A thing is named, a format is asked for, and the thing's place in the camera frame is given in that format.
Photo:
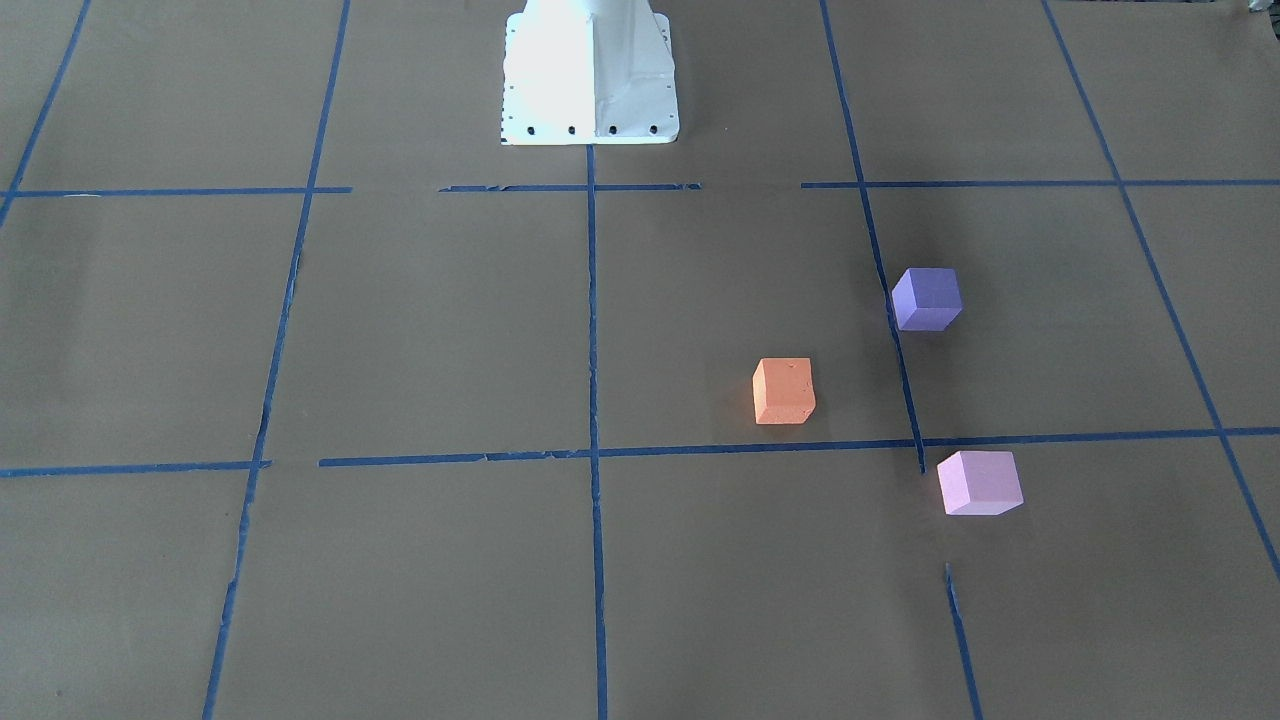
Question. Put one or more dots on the orange foam cube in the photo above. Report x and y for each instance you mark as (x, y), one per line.
(783, 391)

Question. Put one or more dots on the dark purple foam cube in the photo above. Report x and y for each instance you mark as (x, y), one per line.
(926, 299)

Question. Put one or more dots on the light pink foam cube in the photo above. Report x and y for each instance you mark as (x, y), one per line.
(980, 483)

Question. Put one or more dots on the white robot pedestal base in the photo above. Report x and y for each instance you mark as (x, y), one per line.
(588, 73)

